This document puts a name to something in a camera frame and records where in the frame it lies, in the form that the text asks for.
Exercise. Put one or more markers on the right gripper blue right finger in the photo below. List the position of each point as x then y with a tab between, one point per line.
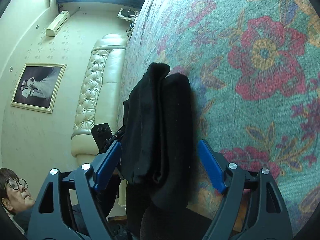
266	216

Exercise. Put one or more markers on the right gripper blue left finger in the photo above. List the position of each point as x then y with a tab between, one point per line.
52	216

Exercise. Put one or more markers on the black pants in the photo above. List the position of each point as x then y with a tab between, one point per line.
158	157

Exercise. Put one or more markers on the cream tufted headboard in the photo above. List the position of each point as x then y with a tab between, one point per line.
99	95

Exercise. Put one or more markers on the person's head with glasses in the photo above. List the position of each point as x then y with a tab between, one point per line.
15	196

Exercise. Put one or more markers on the framed wedding photo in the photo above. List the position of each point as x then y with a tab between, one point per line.
37	87

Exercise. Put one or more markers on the white air conditioner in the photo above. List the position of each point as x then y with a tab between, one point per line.
57	24

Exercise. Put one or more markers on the white small fan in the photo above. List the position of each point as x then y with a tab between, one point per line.
128	15

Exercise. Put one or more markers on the floral bedspread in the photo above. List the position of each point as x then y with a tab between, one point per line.
253	67

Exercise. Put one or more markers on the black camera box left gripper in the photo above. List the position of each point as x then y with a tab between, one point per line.
101	134

